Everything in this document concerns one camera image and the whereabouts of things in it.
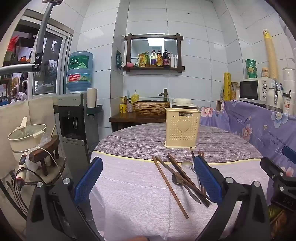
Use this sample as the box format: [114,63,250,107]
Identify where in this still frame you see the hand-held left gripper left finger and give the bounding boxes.
[26,157,104,241]

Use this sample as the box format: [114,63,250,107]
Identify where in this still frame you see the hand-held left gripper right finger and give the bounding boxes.
[194,156,270,241]

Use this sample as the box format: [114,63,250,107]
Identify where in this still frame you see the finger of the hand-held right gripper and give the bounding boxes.
[282,146,296,164]
[260,157,288,186]

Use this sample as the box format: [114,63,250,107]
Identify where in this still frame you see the brown wooden chopstick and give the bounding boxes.
[154,156,203,204]
[152,156,189,219]

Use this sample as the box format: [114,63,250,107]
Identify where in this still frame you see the cream plastic utensil holder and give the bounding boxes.
[165,108,202,149]

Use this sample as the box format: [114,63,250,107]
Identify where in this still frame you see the orange plastic bag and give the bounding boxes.
[268,204,296,233]

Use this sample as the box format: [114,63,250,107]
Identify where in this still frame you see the purple floral cloth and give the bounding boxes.
[198,100,296,207]

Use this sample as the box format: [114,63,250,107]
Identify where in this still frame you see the lidded drink cup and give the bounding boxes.
[281,90,292,114]

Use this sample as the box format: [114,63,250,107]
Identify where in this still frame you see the small dark wooden stool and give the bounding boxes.
[32,134,61,176]

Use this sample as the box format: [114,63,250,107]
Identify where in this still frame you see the grey water dispenser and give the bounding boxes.
[53,93,102,164]

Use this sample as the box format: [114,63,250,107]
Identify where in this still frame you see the chrome tap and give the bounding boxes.
[273,79,284,105]

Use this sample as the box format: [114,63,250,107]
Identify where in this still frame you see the blue-grey cup holder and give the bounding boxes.
[87,105,103,116]

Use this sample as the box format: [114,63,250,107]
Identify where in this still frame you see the white device with display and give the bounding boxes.
[18,154,31,172]

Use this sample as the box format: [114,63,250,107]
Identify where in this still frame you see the dark wooden counter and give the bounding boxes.
[109,113,167,133]

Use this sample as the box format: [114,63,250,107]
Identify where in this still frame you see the stack of white containers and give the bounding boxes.
[282,67,296,114]

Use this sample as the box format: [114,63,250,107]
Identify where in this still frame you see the cream cooking pot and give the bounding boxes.
[8,117,47,152]

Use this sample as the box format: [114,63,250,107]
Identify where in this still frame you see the white microwave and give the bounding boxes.
[239,77,276,105]

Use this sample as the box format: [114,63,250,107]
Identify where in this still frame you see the brown rice cooker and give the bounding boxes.
[171,98,198,110]

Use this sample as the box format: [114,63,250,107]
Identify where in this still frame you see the beige paper cup sleeve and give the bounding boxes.
[87,88,97,108]

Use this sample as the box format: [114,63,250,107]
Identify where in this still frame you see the glass jar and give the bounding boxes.
[231,82,239,100]

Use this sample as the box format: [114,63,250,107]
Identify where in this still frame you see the yellow wrap roll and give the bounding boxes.
[223,72,232,101]

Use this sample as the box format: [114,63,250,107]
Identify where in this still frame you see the woven-look basin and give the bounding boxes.
[133,100,171,117]

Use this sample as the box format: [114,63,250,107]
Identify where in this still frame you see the tall stack of paper cups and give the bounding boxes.
[262,29,279,80]

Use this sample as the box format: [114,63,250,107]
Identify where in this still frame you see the blue water jug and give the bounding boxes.
[66,51,94,94]

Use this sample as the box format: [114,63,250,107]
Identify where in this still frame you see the dark wooden mirror shelf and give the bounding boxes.
[122,34,185,74]

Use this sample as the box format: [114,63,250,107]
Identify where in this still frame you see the large soy sauce bottle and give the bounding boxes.
[162,49,170,67]

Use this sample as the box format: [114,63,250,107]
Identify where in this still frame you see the white cable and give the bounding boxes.
[35,147,65,181]

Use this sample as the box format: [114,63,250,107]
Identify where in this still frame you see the black cables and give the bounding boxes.
[6,168,48,217]

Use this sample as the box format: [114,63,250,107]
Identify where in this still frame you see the grey metal tube frame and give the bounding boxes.
[0,0,64,76]

